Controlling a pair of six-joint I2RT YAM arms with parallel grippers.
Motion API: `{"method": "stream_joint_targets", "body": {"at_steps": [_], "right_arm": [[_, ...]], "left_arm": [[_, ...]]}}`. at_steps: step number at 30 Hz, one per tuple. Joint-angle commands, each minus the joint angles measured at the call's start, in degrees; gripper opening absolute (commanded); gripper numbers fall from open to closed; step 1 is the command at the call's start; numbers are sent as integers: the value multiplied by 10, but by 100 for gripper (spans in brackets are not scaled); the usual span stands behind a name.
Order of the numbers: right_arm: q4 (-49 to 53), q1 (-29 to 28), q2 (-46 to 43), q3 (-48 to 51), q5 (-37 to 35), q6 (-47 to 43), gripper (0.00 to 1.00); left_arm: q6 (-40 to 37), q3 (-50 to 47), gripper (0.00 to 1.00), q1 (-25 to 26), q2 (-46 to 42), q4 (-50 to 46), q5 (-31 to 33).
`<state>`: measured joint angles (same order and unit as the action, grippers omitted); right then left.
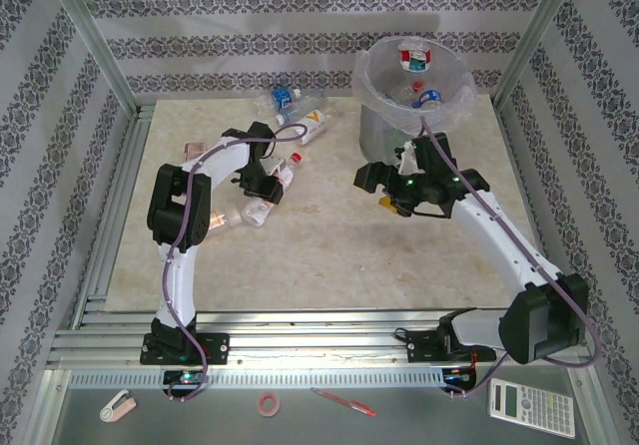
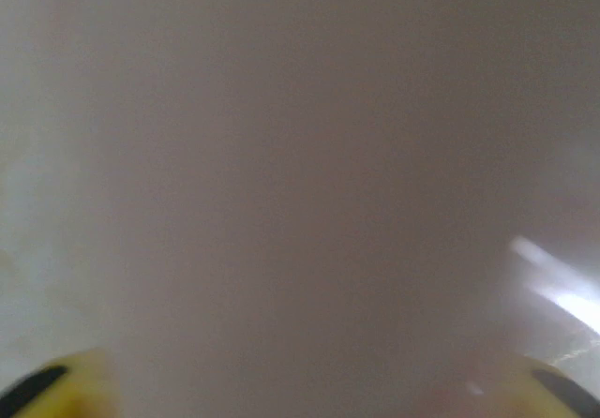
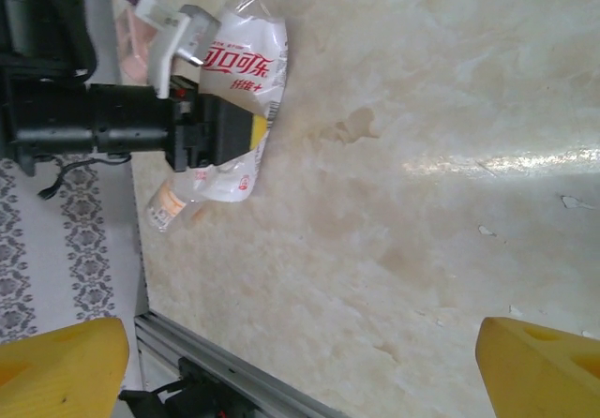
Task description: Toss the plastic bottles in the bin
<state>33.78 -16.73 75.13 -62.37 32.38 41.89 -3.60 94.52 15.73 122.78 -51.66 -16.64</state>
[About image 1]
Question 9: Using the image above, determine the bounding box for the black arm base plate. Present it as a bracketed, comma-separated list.
[138, 331, 231, 367]
[404, 328, 499, 365]

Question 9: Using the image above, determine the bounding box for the crushed bottle white red label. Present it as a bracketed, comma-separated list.
[241, 152, 305, 228]

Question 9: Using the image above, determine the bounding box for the white bottle orange V print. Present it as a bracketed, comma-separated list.
[291, 109, 329, 147]

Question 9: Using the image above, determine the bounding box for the small blue-capped water bottle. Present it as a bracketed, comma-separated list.
[409, 88, 444, 111]

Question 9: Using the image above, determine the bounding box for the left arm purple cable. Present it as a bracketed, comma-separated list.
[162, 123, 311, 405]

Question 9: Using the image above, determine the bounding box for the clear unlabelled plastic bottle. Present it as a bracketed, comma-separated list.
[276, 93, 328, 128]

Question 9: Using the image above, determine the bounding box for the clear plastic bin liner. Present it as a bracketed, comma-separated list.
[348, 35, 478, 140]

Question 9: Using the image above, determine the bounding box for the clear bottle orange white label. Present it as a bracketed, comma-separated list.
[207, 203, 245, 237]

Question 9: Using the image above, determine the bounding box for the white scientific calculator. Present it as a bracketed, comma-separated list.
[487, 377, 577, 440]

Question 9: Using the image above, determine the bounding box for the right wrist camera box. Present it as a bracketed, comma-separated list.
[395, 139, 426, 176]

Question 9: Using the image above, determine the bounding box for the slotted grey cable duct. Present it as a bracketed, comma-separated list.
[67, 368, 446, 390]

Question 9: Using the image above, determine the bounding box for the aluminium mounting rail assembly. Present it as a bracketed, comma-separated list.
[47, 307, 598, 369]

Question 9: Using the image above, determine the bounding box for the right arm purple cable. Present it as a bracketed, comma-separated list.
[418, 115, 603, 402]

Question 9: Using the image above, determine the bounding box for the red pen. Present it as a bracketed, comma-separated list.
[310, 386, 377, 418]

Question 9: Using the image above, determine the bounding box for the pink white stapler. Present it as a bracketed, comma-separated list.
[98, 388, 138, 425]

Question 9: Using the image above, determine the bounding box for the small circuit board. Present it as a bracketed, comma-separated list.
[440, 367, 478, 387]
[163, 368, 207, 387]

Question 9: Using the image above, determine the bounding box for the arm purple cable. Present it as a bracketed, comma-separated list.
[418, 115, 603, 402]
[162, 123, 311, 405]

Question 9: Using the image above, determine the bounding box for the pink tape roll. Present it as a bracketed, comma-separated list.
[257, 391, 282, 419]

